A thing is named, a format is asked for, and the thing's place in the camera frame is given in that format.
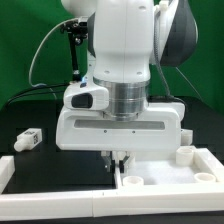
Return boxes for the white square tabletop part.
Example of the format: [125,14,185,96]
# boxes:
[114,146,224,189]

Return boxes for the grey cable left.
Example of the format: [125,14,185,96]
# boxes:
[27,18,78,88]

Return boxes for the black cables on table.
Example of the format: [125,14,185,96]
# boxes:
[3,83,73,105]

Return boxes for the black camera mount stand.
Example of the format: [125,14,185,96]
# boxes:
[60,19,89,84]

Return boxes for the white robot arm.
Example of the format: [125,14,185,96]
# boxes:
[56,0,198,169]

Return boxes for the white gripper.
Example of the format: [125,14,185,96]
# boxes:
[56,102,184,173]

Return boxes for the white fence wall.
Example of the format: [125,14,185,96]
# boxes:
[0,156,224,221]

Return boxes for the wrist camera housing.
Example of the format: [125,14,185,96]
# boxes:
[63,83,109,111]

